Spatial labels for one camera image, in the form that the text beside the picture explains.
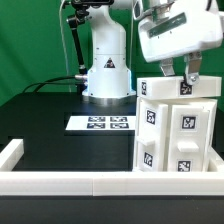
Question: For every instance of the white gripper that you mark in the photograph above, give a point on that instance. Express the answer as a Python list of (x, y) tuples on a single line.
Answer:
[(187, 31)]

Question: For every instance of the white cabinet top block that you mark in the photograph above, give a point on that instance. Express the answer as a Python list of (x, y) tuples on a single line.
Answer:
[(161, 88)]

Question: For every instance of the white cabinet body box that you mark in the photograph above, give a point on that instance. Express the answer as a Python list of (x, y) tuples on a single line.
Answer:
[(208, 104)]

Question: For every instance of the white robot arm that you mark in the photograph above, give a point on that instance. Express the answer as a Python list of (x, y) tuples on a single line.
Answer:
[(109, 80)]

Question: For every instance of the white marker base plate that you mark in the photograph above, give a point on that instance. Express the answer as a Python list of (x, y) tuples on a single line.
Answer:
[(108, 123)]

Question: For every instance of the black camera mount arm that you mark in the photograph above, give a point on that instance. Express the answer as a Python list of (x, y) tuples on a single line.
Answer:
[(81, 8)]

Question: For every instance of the white U-shaped border frame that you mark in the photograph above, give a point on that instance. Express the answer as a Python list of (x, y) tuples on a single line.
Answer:
[(135, 183)]

